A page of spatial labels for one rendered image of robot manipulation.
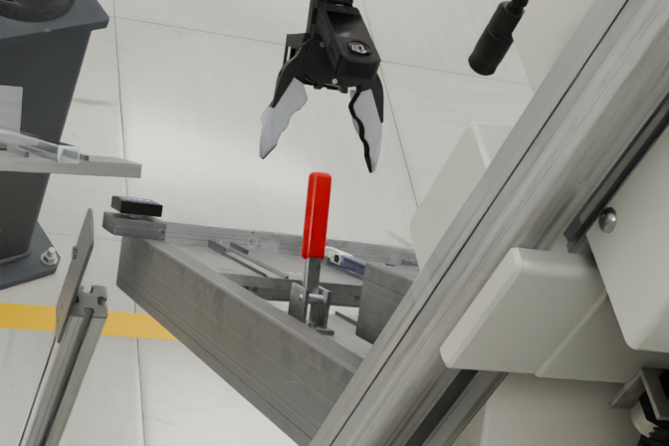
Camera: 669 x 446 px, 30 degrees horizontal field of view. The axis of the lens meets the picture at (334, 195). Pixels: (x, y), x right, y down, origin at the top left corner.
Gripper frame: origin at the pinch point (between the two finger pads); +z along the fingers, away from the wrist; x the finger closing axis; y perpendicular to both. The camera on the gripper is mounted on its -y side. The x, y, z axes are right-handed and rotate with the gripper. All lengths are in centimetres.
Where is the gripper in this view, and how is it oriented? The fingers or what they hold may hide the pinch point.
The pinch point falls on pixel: (320, 163)
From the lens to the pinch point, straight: 136.1
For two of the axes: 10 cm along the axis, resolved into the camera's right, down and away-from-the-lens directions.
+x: -9.3, -1.1, -3.6
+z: -1.4, 9.9, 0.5
